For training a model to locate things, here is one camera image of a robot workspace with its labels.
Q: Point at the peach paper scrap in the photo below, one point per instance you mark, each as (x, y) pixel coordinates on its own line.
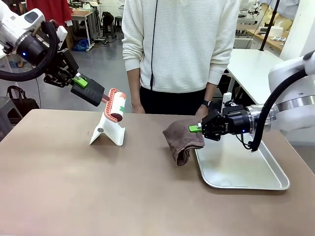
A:
(123, 95)

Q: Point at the wooden top background desk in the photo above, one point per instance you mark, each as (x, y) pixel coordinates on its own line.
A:
(82, 17)

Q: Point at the white knit sweater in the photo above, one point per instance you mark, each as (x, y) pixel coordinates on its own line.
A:
(177, 41)

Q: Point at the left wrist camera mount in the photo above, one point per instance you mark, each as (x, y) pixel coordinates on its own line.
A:
(61, 33)

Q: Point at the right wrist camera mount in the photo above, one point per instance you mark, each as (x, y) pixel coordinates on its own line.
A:
(227, 100)

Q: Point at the wooden workbench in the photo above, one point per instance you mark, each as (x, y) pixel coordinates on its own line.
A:
(267, 37)

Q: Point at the person's right hand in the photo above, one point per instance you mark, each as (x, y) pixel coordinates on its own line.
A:
(137, 107)

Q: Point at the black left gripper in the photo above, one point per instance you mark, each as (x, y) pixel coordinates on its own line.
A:
(56, 66)

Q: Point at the person's left hand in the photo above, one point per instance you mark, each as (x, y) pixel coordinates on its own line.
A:
(202, 111)

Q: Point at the blue plastic bag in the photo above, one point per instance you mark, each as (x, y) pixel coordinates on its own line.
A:
(80, 45)

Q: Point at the black stand pole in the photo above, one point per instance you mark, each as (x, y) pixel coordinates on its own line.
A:
(269, 24)

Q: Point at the black trousers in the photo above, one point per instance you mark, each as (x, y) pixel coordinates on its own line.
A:
(169, 103)

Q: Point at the black wristwatch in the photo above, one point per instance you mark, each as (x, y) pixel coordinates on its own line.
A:
(208, 103)

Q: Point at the person's left forearm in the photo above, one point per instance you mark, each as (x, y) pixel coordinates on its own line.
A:
(210, 92)

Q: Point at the bystander in red jacket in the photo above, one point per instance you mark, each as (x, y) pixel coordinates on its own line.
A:
(51, 9)

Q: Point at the white lint roller stand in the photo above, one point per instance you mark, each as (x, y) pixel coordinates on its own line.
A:
(110, 132)

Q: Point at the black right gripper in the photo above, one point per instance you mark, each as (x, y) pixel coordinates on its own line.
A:
(226, 123)

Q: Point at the black stool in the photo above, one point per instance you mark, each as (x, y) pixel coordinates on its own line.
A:
(108, 23)

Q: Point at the green paper scrap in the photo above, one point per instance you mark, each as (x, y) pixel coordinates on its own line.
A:
(121, 108)

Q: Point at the silver metal tray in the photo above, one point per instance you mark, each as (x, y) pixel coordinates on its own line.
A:
(241, 169)

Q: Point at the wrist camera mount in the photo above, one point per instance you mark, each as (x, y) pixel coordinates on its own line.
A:
(227, 100)
(61, 33)

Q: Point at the person's right forearm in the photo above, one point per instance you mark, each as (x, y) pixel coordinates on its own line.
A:
(134, 84)

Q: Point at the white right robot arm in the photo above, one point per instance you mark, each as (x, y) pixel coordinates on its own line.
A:
(290, 98)

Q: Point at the brown towel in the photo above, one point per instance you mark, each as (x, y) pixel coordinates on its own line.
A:
(182, 137)

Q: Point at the black handbag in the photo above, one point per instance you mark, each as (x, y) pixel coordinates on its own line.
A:
(22, 103)

